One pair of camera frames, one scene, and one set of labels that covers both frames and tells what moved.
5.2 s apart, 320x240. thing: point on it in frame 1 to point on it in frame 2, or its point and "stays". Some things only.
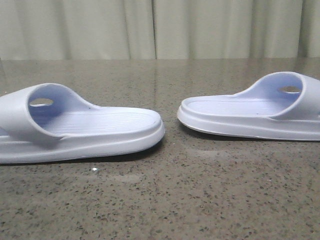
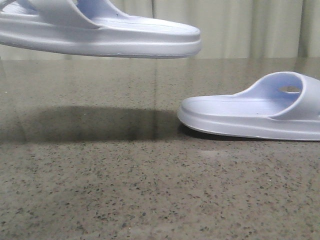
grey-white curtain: (137, 29) stays
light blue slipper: (48, 122) to (94, 27)
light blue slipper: (282, 106) stays
